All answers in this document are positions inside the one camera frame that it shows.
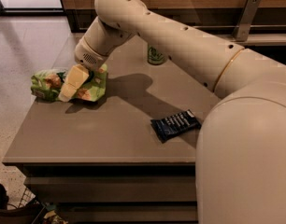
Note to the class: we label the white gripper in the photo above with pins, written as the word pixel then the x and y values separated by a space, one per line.
pixel 87 57

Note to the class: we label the green rice chip bag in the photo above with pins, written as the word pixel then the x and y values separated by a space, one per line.
pixel 47 84

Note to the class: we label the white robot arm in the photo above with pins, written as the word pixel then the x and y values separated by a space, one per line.
pixel 240 166

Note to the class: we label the green soda can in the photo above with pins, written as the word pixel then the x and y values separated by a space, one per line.
pixel 155 57

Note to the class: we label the grey drawer cabinet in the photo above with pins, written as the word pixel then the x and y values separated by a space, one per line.
pixel 102 162

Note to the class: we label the dark blue snack bar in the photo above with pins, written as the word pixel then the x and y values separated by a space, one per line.
pixel 175 125

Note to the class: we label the dark bin with clutter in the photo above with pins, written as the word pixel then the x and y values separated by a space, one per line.
pixel 32 213

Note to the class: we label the right metal bracket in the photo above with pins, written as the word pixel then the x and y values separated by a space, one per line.
pixel 242 29

